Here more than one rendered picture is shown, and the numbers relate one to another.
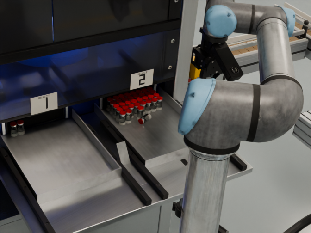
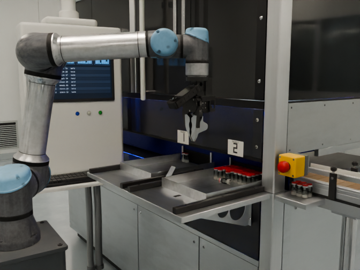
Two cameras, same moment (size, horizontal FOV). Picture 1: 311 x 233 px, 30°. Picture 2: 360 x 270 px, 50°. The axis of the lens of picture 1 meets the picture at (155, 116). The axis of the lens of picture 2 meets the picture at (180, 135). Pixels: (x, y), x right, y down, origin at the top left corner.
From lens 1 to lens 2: 2.08 m
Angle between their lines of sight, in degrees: 83
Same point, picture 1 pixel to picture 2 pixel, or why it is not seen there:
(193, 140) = not seen: hidden behind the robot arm
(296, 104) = (28, 39)
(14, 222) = (168, 221)
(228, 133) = not seen: hidden behind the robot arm
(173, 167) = (169, 193)
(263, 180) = not seen: outside the picture
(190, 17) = (270, 100)
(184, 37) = (267, 120)
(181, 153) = (182, 190)
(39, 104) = (180, 136)
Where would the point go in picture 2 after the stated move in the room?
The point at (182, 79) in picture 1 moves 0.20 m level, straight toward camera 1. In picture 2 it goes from (267, 165) to (212, 165)
